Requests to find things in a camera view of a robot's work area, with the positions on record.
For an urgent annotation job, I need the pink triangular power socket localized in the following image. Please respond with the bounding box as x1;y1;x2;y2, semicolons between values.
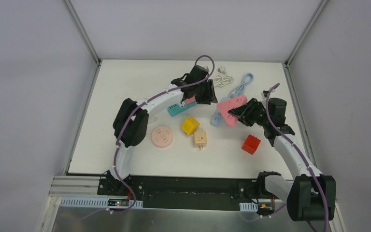
217;95;248;127

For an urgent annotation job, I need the pink plug adapter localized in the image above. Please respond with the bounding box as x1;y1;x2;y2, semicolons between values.
184;97;196;104

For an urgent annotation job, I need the red cube socket adapter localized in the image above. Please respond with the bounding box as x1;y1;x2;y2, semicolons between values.
242;134;261;155

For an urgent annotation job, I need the yellow cube socket adapter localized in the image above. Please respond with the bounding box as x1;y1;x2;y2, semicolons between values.
181;117;200;135

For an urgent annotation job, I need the teal power strip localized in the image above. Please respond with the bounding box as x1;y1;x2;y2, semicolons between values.
167;101;197;117

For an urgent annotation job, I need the beige cube socket adapter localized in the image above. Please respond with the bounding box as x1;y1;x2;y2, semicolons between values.
194;131;207;150

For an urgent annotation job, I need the round pink socket base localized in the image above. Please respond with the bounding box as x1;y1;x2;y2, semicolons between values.
151;126;173;148

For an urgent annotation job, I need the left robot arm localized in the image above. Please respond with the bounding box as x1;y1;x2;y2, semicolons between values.
109;64;217;196

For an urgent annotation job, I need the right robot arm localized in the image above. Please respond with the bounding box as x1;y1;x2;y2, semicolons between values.
229;98;336;221

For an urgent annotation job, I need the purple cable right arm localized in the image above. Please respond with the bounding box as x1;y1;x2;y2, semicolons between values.
265;83;330;232

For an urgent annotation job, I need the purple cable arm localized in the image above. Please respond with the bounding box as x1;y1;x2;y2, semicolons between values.
112;55;215;215
265;83;330;232

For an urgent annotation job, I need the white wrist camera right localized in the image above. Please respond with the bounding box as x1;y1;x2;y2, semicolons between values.
261;87;275;100

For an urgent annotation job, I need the white coiled cable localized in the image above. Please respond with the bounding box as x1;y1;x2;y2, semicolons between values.
211;66;235;88

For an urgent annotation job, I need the light blue coiled cable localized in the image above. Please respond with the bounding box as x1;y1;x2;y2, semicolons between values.
225;72;255;100

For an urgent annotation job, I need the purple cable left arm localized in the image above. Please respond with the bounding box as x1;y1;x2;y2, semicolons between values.
112;55;215;215

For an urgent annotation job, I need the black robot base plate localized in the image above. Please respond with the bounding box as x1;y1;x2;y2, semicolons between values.
97;173;277;211

